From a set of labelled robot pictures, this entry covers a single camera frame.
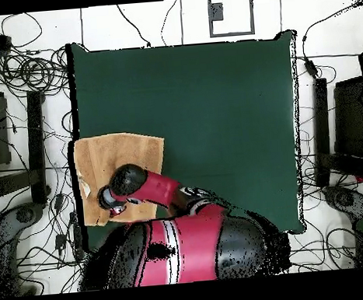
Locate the black power adapter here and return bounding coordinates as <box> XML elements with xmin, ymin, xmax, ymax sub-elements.
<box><xmin>303</xmin><ymin>58</ymin><xmax>319</xmax><ymax>78</ymax></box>
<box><xmin>52</xmin><ymin>193</ymin><xmax>66</xmax><ymax>211</ymax></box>
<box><xmin>53</xmin><ymin>232</ymin><xmax>68</xmax><ymax>252</ymax></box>

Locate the black cable coil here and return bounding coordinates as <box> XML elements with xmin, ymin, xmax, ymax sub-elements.
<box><xmin>0</xmin><ymin>44</ymin><xmax>71</xmax><ymax>98</ymax></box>

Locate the orange terry towel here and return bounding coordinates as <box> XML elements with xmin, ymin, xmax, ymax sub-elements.
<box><xmin>72</xmin><ymin>129</ymin><xmax>172</xmax><ymax>228</ymax></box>

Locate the dark grey block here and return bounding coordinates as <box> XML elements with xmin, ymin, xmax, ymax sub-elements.
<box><xmin>210</xmin><ymin>2</ymin><xmax>225</xmax><ymax>22</ymax></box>

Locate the black stand bar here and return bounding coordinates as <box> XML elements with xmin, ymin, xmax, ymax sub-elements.
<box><xmin>307</xmin><ymin>77</ymin><xmax>336</xmax><ymax>188</ymax></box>
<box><xmin>23</xmin><ymin>89</ymin><xmax>52</xmax><ymax>205</ymax></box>

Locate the dark green table cloth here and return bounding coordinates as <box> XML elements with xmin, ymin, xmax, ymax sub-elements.
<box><xmin>66</xmin><ymin>26</ymin><xmax>312</xmax><ymax>251</ymax></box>

